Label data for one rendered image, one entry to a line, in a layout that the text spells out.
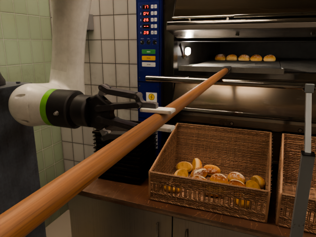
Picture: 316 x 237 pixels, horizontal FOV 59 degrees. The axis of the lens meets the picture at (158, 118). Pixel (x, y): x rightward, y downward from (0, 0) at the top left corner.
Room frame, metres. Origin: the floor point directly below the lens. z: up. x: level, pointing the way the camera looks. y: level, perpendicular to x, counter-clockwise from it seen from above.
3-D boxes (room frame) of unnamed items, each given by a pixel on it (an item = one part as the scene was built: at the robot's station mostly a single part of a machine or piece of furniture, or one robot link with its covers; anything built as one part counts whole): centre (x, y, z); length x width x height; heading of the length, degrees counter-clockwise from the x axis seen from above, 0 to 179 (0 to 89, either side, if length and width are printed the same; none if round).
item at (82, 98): (0.64, 0.15, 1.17); 0.09 x 0.07 x 0.08; 68
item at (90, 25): (1.91, 0.48, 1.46); 0.10 x 0.07 x 0.10; 68
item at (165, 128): (0.58, 0.00, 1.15); 0.07 x 0.03 x 0.01; 68
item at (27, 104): (0.71, 0.30, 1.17); 0.14 x 0.13 x 0.11; 68
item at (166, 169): (1.37, -0.29, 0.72); 0.56 x 0.49 x 0.28; 69
